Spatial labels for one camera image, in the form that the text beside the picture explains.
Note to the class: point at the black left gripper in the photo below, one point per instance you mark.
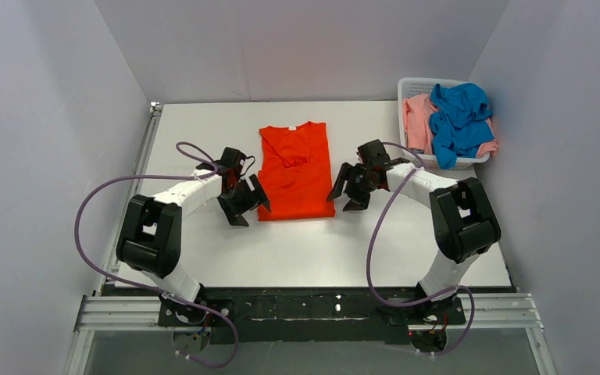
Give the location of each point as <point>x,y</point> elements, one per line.
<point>241,198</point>

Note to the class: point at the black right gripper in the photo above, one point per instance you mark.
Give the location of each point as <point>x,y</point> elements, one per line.
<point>357,180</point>

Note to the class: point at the orange t shirt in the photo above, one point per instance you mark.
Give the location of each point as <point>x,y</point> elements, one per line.
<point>296,172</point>

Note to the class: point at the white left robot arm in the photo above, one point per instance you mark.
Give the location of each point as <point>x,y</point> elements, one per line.
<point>150,237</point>

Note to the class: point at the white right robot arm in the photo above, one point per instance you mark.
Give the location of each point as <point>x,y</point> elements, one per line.
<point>464,223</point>

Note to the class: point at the pink t shirt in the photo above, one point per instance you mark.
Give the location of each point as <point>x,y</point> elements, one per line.
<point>415,115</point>

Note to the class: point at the white plastic laundry basket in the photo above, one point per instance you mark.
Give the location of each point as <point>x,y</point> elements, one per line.
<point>411,86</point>

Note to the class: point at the blue t shirt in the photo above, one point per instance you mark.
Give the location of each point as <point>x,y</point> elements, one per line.
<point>461,125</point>

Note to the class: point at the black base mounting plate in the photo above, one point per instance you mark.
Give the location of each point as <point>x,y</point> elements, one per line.
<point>297,314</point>

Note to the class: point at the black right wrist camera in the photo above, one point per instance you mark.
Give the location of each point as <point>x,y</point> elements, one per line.
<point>373,155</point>

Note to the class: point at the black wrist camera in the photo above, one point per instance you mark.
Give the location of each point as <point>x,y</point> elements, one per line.
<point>232,162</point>
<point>373,155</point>

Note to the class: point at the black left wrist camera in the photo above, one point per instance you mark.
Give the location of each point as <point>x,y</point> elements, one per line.
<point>232,162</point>

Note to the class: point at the aluminium frame rail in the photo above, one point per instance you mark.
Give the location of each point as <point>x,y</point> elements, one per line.
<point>503,333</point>

